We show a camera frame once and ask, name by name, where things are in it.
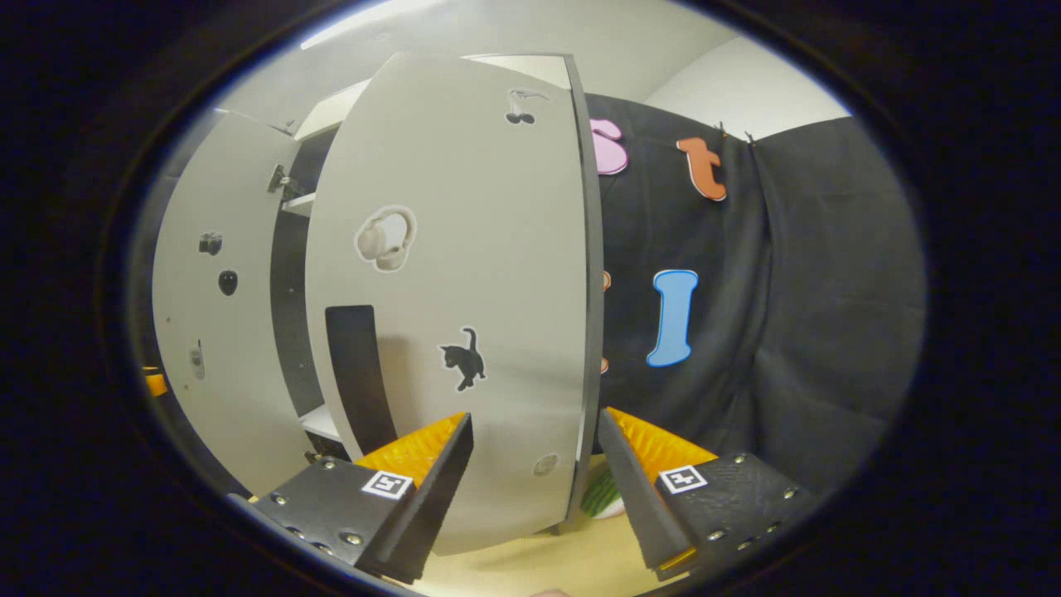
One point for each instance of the black backdrop cloth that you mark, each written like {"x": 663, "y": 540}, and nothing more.
{"x": 812, "y": 290}

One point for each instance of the white door with camera sticker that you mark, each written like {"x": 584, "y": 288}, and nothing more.
{"x": 232, "y": 373}

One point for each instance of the white cabinet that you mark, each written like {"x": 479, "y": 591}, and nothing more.
{"x": 290, "y": 290}

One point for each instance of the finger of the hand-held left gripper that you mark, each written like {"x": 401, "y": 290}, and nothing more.
{"x": 155, "y": 383}

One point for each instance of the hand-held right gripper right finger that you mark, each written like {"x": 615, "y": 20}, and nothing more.
{"x": 638, "y": 497}

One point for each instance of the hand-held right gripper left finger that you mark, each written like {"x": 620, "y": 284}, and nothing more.
{"x": 427, "y": 506}

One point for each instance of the white door with headphones sticker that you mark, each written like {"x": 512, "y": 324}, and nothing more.
{"x": 481, "y": 249}

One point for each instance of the watermelon slice toy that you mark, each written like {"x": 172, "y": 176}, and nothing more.
{"x": 601, "y": 496}

